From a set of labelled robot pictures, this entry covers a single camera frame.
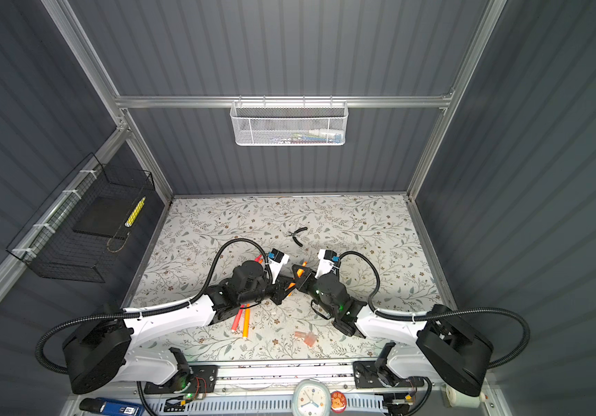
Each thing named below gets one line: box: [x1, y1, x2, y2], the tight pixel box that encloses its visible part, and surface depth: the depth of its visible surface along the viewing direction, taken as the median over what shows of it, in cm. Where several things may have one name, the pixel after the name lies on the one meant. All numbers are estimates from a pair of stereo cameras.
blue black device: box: [79, 396, 145, 416], surface depth 68 cm
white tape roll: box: [445, 384, 481, 409], surface depth 65 cm
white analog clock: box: [291, 377, 332, 416], surface depth 70 cm
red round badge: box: [330, 390, 348, 415], surface depth 71 cm
